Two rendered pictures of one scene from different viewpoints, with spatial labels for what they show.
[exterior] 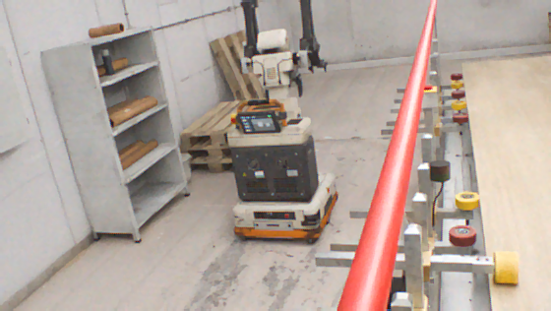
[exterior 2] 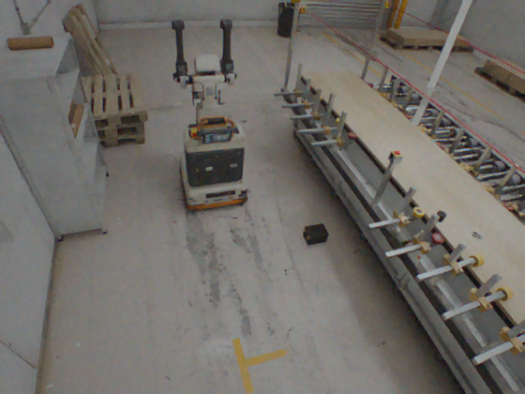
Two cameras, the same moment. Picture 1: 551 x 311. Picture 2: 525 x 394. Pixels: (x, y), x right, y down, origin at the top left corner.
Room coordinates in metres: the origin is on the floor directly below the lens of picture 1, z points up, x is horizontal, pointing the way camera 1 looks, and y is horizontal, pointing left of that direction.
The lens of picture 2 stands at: (1.24, 1.23, 2.45)
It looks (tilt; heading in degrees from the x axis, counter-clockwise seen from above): 43 degrees down; 311
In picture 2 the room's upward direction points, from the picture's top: 7 degrees clockwise
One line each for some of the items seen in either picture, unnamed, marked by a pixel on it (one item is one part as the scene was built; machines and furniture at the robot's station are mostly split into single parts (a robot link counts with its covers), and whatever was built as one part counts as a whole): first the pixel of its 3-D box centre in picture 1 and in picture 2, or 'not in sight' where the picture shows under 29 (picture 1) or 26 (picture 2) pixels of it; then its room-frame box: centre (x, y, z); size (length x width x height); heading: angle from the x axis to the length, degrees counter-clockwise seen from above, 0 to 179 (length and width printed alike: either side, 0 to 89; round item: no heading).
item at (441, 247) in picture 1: (397, 247); (412, 249); (1.37, -0.48, 0.84); 0.43 x 0.03 x 0.04; 64
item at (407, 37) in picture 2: not in sight; (428, 37); (4.48, -8.54, 0.23); 2.41 x 0.77 x 0.17; 65
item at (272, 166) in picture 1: (275, 153); (213, 150); (3.30, -0.33, 0.59); 0.55 x 0.34 x 0.83; 63
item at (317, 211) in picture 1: (286, 203); (212, 177); (3.38, -0.37, 0.16); 0.67 x 0.64 x 0.25; 153
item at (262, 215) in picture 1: (275, 215); (220, 193); (3.08, -0.24, 0.23); 0.41 x 0.02 x 0.08; 63
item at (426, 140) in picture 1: (429, 197); (400, 211); (1.59, -0.69, 0.89); 0.04 x 0.04 x 0.48; 64
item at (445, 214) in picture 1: (409, 214); (394, 221); (1.59, -0.61, 0.84); 0.43 x 0.03 x 0.04; 64
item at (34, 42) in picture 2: (105, 30); (31, 42); (4.11, 0.76, 1.59); 0.30 x 0.08 x 0.08; 64
